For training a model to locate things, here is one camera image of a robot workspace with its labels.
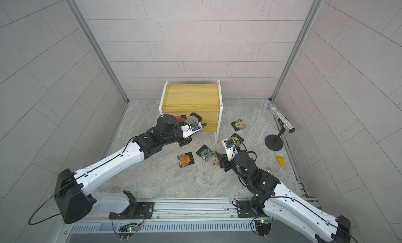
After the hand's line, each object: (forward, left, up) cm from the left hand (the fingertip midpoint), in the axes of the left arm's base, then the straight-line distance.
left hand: (198, 128), depth 75 cm
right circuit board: (-37, -29, -20) cm, 51 cm away
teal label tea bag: (-3, -4, -22) cm, 22 cm away
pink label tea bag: (-7, -9, -22) cm, 25 cm away
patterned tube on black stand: (+4, -45, -20) cm, 50 cm away
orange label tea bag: (-7, +8, -22) cm, 25 cm away
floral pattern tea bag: (+17, -25, -21) cm, 37 cm away
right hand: (-9, -11, -6) cm, 15 cm away
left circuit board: (-38, +29, -21) cm, 52 cm away
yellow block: (-7, -45, -20) cm, 50 cm away
